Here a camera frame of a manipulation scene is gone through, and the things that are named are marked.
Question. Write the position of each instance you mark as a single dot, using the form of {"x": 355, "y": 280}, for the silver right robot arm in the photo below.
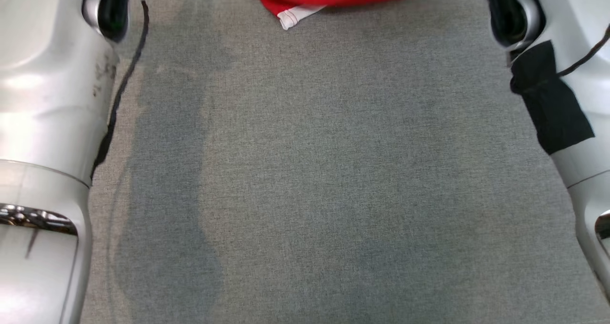
{"x": 586, "y": 186}

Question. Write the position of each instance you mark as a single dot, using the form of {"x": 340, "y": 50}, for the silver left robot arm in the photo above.
{"x": 43, "y": 124}

